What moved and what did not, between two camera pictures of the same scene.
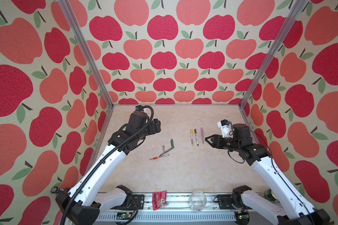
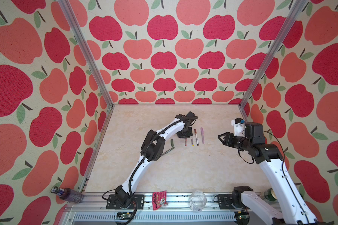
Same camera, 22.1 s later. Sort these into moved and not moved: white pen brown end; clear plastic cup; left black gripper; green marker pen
Moved: left black gripper
Not moved: green marker pen; white pen brown end; clear plastic cup
